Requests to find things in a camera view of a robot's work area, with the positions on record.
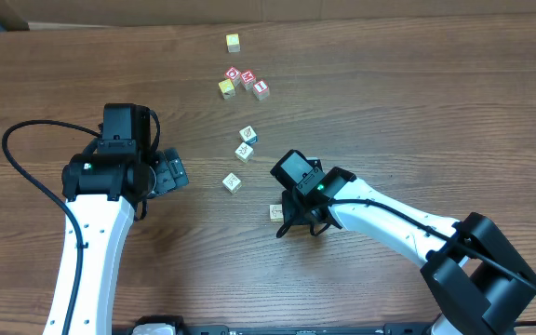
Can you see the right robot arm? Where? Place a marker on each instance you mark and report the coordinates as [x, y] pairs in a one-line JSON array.
[[478, 279]]

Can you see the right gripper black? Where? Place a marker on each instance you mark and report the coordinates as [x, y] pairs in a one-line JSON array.
[[291, 212]]

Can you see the yellow block far top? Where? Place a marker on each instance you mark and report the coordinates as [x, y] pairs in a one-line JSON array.
[[233, 43]]

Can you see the red block letter C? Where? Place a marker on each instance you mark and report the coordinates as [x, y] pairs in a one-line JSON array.
[[234, 75]]

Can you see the wooden block blue side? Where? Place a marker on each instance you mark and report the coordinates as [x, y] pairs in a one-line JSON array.
[[248, 135]]

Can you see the red block letter I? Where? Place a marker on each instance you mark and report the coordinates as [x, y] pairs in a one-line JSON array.
[[261, 90]]

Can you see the red block letter M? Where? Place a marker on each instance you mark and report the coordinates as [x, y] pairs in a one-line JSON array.
[[248, 79]]

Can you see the wooden block star drawing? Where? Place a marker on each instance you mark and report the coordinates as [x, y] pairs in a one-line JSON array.
[[244, 152]]

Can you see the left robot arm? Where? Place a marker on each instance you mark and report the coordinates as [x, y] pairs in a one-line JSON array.
[[106, 189]]

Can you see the yellow wooden block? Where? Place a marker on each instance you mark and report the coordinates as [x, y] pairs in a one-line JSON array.
[[227, 88]]

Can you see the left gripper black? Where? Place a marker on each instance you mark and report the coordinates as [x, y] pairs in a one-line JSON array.
[[175, 168]]

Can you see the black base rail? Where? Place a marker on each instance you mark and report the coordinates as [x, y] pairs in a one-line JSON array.
[[174, 324]]

